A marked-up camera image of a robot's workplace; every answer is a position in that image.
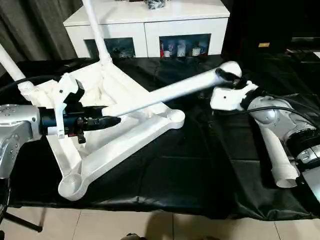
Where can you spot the white plastic table top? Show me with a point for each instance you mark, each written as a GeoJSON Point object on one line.
{"type": "Point", "coordinates": [125, 145]}

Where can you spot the white plastic table leg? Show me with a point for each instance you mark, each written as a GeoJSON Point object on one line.
{"type": "Point", "coordinates": [11, 67]}
{"type": "Point", "coordinates": [180, 90]}
{"type": "Point", "coordinates": [96, 32]}
{"type": "Point", "coordinates": [277, 155]}

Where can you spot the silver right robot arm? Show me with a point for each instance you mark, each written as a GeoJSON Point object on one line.
{"type": "Point", "coordinates": [287, 120]}

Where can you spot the small yellow label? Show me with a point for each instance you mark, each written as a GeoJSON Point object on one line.
{"type": "Point", "coordinates": [264, 45]}

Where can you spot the black work mat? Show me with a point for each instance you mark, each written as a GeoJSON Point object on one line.
{"type": "Point", "coordinates": [187, 162]}

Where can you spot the white cabinet with glass doors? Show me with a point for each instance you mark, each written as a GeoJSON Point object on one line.
{"type": "Point", "coordinates": [150, 20]}

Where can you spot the grey curtain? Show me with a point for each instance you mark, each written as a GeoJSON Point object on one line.
{"type": "Point", "coordinates": [32, 30]}

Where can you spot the black tripod leg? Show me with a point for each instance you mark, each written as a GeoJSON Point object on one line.
{"type": "Point", "coordinates": [25, 222]}

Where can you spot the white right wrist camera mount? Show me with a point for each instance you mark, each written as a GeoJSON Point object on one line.
{"type": "Point", "coordinates": [227, 100]}

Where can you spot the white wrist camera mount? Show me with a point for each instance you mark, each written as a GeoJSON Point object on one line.
{"type": "Point", "coordinates": [66, 85]}
{"type": "Point", "coordinates": [227, 100]}

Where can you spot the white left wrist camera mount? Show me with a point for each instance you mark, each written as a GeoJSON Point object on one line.
{"type": "Point", "coordinates": [66, 85]}

